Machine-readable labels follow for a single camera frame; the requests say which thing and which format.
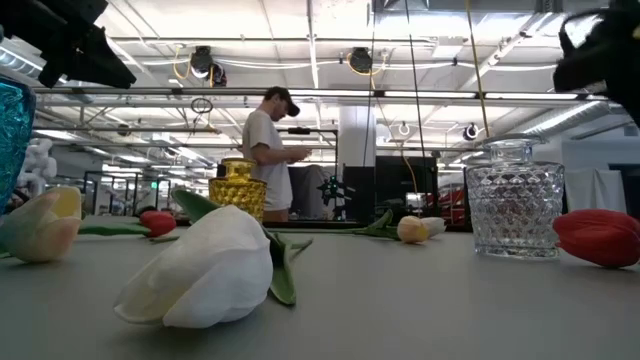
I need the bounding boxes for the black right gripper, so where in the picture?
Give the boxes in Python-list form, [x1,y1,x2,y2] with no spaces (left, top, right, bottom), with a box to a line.
[552,0,640,126]

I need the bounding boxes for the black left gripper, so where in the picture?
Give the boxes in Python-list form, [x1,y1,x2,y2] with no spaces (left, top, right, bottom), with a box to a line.
[0,0,137,90]

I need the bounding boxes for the red artificial tulip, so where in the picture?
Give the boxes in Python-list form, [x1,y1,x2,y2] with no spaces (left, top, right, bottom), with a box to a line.
[552,208,640,269]
[77,209,181,245]

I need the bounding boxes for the cream artificial tulip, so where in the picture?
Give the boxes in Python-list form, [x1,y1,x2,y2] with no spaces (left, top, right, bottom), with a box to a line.
[0,185,84,265]
[349,209,431,245]

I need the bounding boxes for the teal glass vase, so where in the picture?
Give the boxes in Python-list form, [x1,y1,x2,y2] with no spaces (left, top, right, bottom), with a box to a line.
[0,74,38,216]

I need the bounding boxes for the clear glass vase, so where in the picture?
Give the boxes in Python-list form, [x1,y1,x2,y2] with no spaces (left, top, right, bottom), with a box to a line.
[464,133,566,260]

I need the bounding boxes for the yellow glass vase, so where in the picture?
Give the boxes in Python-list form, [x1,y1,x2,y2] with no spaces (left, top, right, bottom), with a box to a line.
[208,157,268,224]

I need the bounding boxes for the white cloth cover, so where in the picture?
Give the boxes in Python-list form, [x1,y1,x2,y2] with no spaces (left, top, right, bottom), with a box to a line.
[564,167,629,215]

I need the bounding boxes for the long ceiling light bar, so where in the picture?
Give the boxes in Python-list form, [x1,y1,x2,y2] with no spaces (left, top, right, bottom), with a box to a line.
[32,87,611,101]

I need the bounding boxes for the red storage bins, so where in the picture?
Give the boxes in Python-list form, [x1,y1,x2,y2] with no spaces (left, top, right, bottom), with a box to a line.
[427,188,469,226]

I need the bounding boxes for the person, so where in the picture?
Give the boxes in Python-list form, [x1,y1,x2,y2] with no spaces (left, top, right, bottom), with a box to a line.
[238,85,314,224]

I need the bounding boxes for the black cabinet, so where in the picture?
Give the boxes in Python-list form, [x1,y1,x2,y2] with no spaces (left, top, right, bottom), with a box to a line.
[342,155,440,224]

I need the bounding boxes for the white building column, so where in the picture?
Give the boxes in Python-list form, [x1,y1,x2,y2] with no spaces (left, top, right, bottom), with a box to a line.
[338,104,377,169]

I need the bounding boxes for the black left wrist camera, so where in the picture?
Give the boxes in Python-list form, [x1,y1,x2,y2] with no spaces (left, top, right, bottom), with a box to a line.
[37,49,67,90]

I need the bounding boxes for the yellow hanging cable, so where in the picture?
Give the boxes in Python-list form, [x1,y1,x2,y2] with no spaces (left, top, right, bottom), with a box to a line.
[464,0,491,139]

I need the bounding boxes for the black hanging cable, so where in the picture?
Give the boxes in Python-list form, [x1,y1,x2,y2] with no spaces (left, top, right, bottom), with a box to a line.
[403,0,429,211]
[362,0,377,169]

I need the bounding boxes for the black aluminium rig frame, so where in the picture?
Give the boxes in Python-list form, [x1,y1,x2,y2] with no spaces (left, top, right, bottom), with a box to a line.
[82,214,474,234]

